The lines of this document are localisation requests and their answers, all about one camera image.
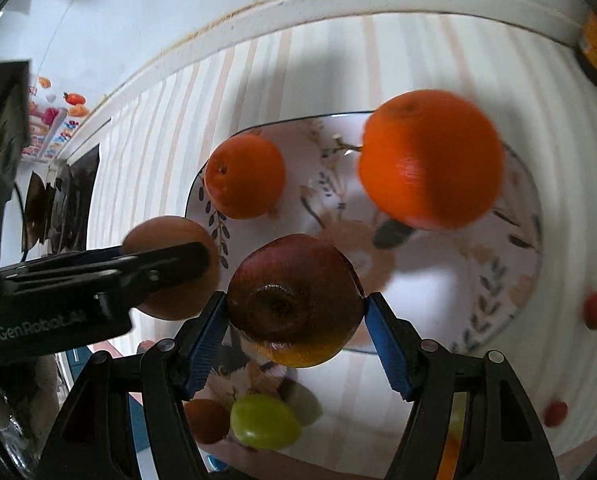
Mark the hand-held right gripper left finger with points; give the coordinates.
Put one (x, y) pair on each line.
(207, 345)

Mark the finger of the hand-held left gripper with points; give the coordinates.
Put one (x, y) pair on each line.
(143, 267)

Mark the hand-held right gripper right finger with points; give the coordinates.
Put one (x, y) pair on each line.
(386, 345)

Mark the brown round fruit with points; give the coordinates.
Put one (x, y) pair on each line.
(178, 232)

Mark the floral plate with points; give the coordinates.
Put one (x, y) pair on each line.
(443, 280)

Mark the red apple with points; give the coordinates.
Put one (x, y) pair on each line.
(293, 300)

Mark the small brown fruit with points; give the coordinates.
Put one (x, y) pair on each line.
(207, 421)

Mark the green fruit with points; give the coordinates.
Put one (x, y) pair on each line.
(266, 422)

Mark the dark bag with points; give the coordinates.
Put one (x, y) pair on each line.
(61, 205)

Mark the striped tablecloth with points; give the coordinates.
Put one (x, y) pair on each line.
(158, 160)

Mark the small orange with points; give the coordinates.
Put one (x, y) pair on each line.
(246, 177)

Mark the large orange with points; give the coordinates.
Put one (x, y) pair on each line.
(428, 160)

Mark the colourful wall stickers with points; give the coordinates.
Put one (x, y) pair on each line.
(53, 120)

